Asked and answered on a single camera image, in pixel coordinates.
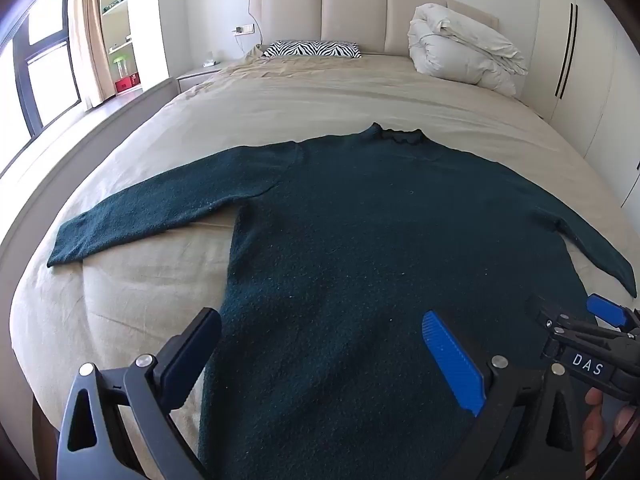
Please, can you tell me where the beige padded headboard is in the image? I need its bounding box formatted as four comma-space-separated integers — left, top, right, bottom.
248, 0, 501, 57

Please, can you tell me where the white wall shelf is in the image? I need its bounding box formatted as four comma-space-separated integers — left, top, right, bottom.
100, 0, 144, 96

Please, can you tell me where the bed with beige sheet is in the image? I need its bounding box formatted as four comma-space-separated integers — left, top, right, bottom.
10, 51, 640, 466

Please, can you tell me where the black framed window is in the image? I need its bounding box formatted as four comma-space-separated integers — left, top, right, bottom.
0, 0, 84, 176

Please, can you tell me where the black wardrobe handle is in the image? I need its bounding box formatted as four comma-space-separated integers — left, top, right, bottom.
554, 4, 573, 97
560, 7, 579, 100

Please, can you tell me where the beige curtain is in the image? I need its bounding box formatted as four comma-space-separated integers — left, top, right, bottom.
67, 0, 119, 109

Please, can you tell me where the folded white duvet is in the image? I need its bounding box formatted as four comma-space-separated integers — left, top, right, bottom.
407, 3, 530, 97

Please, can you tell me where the white window bench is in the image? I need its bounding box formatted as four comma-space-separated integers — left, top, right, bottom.
0, 77, 179, 246

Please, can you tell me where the white nightstand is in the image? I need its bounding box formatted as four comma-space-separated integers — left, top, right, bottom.
176, 60, 236, 94

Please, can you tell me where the white wardrobe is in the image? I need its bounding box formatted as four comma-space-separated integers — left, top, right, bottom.
536, 0, 640, 211

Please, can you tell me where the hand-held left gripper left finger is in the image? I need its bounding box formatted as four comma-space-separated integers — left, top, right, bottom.
56, 307, 223, 480

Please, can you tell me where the person's right hand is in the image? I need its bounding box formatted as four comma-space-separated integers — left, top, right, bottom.
581, 389, 640, 480

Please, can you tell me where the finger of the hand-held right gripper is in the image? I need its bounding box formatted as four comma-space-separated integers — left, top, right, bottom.
585, 294, 640, 335
536, 305, 640, 350

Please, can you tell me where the dark green sweater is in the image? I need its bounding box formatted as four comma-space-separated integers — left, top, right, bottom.
46, 122, 637, 480

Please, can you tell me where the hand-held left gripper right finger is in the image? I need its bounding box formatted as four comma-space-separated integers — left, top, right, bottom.
421, 310, 586, 480

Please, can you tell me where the zebra print pillow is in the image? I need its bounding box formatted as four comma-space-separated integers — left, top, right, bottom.
261, 40, 362, 60

